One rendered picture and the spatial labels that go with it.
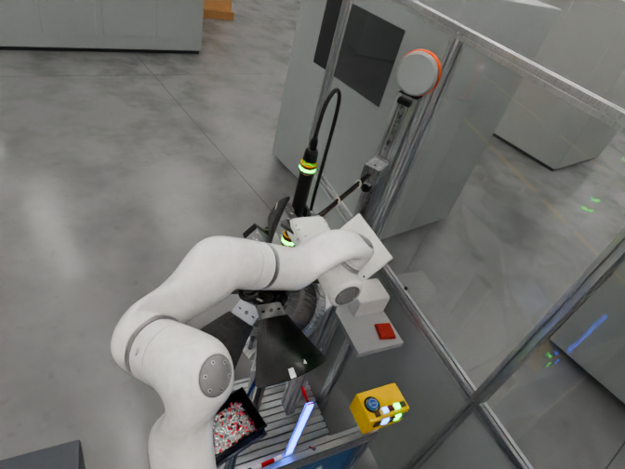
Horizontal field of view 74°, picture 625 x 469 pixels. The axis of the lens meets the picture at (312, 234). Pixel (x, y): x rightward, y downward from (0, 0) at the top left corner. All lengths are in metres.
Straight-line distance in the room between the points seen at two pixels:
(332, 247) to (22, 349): 2.30
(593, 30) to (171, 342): 6.61
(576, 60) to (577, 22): 0.47
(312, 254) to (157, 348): 0.36
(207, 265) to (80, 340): 2.24
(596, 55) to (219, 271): 6.44
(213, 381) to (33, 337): 2.37
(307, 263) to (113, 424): 1.89
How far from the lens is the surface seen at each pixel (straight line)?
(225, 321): 1.53
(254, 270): 0.71
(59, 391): 2.70
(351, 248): 0.87
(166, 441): 0.70
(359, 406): 1.48
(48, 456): 1.17
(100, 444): 2.52
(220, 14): 9.32
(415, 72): 1.63
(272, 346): 1.36
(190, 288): 0.66
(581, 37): 6.91
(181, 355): 0.61
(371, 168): 1.66
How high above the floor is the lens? 2.29
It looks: 38 degrees down
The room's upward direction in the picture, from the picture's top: 17 degrees clockwise
